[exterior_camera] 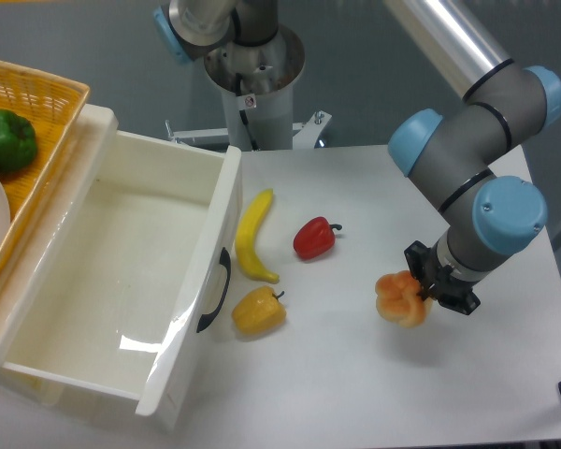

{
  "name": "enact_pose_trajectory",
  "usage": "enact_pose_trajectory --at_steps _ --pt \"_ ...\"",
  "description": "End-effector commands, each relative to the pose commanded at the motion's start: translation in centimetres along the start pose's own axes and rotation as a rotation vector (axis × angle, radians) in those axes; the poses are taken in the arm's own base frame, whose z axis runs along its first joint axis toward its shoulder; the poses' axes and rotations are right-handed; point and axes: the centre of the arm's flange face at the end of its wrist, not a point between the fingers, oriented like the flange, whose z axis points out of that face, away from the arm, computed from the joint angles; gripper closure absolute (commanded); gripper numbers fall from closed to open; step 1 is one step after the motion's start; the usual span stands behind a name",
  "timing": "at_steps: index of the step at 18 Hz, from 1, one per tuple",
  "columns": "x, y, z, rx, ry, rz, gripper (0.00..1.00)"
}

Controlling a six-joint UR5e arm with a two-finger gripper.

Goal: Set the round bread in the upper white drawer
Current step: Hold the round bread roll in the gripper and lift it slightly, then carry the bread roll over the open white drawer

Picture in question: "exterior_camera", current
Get yellow woven basket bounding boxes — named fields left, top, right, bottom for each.
left=0, top=61, right=90, bottom=273

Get open white drawer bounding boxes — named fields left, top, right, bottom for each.
left=6, top=131, right=242, bottom=429

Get yellow bell pepper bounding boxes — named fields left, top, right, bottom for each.
left=231, top=286, right=286, bottom=336

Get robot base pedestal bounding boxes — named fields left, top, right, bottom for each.
left=166, top=25, right=332, bottom=151

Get yellow banana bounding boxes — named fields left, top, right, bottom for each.
left=235, top=189, right=280, bottom=284

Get round orange bread roll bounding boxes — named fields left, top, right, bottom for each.
left=375, top=270, right=433, bottom=328

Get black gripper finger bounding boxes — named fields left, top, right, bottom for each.
left=438, top=284, right=481, bottom=314
left=404, top=240, right=428, bottom=282

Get red bell pepper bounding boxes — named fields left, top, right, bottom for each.
left=293, top=216, right=342, bottom=260

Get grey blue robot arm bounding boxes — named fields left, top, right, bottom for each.
left=153, top=1, right=561, bottom=315

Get white drawer cabinet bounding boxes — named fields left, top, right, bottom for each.
left=0, top=105, right=118, bottom=405

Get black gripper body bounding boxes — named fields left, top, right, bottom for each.
left=421, top=247, right=466, bottom=301

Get black drawer handle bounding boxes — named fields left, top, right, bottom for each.
left=196, top=247, right=232, bottom=333

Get green bell pepper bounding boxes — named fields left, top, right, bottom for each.
left=0, top=109, right=37, bottom=175

